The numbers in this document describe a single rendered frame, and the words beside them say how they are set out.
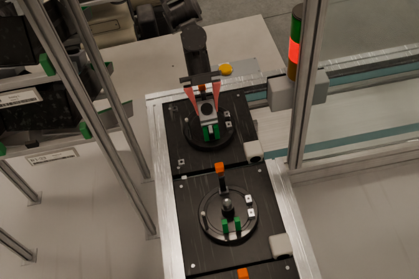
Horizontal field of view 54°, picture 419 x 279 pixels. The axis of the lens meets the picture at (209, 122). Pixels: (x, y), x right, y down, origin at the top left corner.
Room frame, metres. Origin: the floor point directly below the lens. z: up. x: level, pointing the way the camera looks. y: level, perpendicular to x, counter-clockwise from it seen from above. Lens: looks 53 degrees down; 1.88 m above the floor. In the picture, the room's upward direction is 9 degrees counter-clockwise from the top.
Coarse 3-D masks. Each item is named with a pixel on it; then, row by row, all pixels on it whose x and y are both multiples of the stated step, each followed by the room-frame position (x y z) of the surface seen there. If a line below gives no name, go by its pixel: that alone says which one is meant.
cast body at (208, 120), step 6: (198, 102) 0.67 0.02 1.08; (204, 102) 0.65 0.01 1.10; (210, 102) 0.65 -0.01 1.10; (198, 108) 0.64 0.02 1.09; (204, 108) 0.63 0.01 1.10; (210, 108) 0.63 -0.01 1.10; (204, 114) 0.62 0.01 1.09; (210, 114) 0.62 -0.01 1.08; (216, 114) 0.62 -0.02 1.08; (204, 120) 0.61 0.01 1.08; (210, 120) 0.62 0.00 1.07; (216, 120) 0.63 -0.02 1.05; (210, 126) 0.62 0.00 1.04; (210, 132) 0.61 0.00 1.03
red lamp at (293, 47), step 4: (292, 40) 0.54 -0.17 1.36; (292, 44) 0.54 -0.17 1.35; (296, 44) 0.54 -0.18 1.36; (292, 48) 0.54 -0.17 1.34; (296, 48) 0.53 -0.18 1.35; (292, 52) 0.54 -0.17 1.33; (296, 52) 0.53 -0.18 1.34; (292, 56) 0.54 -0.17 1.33; (296, 56) 0.53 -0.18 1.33; (292, 60) 0.54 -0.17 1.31; (296, 60) 0.53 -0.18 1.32
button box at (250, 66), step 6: (240, 60) 0.91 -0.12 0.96; (246, 60) 0.91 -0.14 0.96; (252, 60) 0.90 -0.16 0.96; (210, 66) 0.91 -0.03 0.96; (216, 66) 0.90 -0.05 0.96; (234, 66) 0.89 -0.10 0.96; (240, 66) 0.89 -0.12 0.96; (246, 66) 0.88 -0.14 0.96; (252, 66) 0.88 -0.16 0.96; (258, 66) 0.88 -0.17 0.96; (234, 72) 0.87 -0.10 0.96; (240, 72) 0.86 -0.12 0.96; (246, 72) 0.86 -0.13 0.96; (252, 72) 0.86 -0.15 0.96; (258, 72) 0.85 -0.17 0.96; (216, 78) 0.85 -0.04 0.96; (222, 78) 0.85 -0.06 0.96
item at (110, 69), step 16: (112, 64) 0.72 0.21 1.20; (96, 80) 0.62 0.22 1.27; (48, 96) 0.50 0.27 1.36; (64, 96) 0.49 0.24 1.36; (96, 96) 0.59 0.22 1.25; (0, 112) 0.50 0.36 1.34; (16, 112) 0.50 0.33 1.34; (32, 112) 0.49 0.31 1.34; (48, 112) 0.49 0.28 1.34; (64, 112) 0.48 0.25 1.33; (16, 128) 0.48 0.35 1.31; (32, 128) 0.48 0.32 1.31; (48, 128) 0.47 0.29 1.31
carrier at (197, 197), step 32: (192, 192) 0.48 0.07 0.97; (224, 192) 0.45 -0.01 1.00; (256, 192) 0.45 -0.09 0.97; (192, 224) 0.40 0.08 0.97; (224, 224) 0.36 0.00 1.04; (256, 224) 0.37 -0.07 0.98; (192, 256) 0.32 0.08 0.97; (224, 256) 0.31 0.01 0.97; (256, 256) 0.30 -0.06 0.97; (288, 256) 0.29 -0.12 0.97
